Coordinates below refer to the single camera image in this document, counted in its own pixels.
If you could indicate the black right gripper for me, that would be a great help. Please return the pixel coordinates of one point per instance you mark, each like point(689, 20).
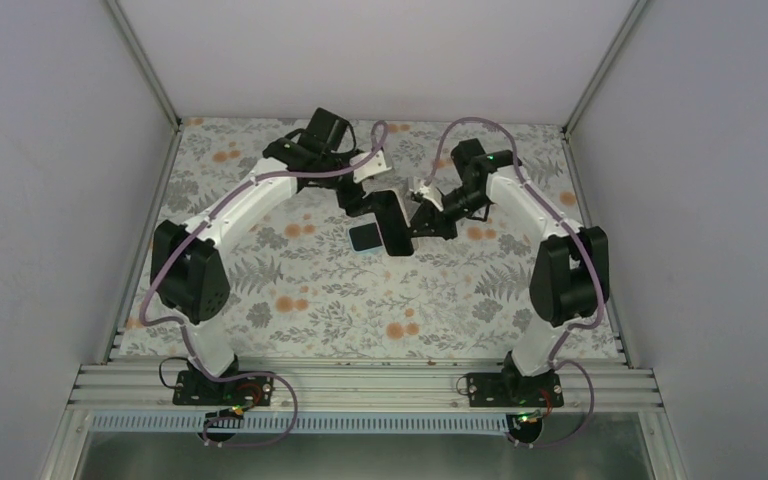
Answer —
point(436, 226)

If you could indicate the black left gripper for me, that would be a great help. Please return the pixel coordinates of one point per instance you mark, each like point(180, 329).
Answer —
point(361, 205)

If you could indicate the black smartphone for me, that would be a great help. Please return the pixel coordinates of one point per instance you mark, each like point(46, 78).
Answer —
point(392, 224)

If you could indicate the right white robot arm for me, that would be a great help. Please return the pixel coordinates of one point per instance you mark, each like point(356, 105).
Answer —
point(569, 283)

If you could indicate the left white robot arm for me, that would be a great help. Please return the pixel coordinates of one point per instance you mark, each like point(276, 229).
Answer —
point(189, 283)

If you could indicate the phone in light blue case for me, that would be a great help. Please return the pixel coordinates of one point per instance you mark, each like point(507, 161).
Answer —
point(364, 238)

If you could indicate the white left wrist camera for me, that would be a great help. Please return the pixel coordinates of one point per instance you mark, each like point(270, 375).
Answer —
point(366, 166)

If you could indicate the aluminium frame right rail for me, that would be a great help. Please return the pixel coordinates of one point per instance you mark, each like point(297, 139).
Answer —
point(595, 180)

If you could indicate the aluminium frame rail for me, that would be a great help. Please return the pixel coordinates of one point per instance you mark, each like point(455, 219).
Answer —
point(156, 137)
point(595, 180)

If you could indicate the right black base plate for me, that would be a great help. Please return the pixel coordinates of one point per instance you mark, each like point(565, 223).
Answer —
point(501, 390)

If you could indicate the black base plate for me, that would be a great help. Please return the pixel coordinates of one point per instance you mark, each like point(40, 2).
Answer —
point(501, 390)
point(193, 388)

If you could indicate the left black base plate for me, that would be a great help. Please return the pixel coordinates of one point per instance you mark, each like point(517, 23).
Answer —
point(193, 388)

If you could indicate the aluminium frame left rail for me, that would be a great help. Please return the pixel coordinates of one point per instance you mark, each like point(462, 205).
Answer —
point(156, 137)

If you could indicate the aluminium front rail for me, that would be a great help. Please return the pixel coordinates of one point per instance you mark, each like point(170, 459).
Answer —
point(399, 387)

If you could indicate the white slotted cable duct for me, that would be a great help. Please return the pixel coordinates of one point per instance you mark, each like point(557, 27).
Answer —
point(305, 423)

